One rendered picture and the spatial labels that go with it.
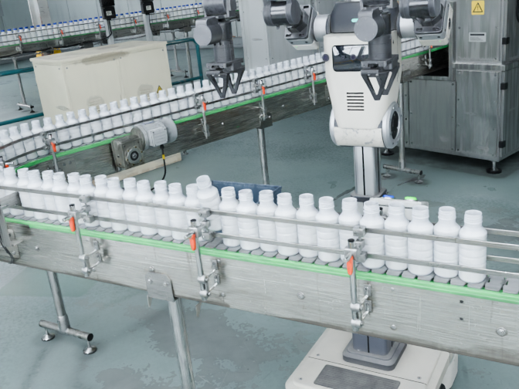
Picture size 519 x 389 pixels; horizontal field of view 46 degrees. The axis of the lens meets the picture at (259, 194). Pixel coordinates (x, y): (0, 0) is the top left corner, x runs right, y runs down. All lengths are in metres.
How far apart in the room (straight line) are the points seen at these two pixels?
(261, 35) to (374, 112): 5.66
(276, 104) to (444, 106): 1.87
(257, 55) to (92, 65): 2.66
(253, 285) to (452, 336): 0.54
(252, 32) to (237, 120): 4.14
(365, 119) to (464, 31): 3.15
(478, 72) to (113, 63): 3.11
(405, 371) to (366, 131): 0.93
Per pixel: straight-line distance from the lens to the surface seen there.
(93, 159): 3.19
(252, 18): 7.73
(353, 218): 1.54
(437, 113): 5.40
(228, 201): 1.69
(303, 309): 1.68
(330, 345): 2.61
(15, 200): 2.28
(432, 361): 2.53
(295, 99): 4.02
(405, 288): 1.53
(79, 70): 5.66
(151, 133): 3.15
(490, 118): 5.18
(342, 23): 2.14
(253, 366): 2.98
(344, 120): 2.11
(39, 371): 3.30
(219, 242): 1.78
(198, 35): 1.70
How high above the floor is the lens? 1.72
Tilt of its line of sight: 20 degrees down
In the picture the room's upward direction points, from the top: 6 degrees counter-clockwise
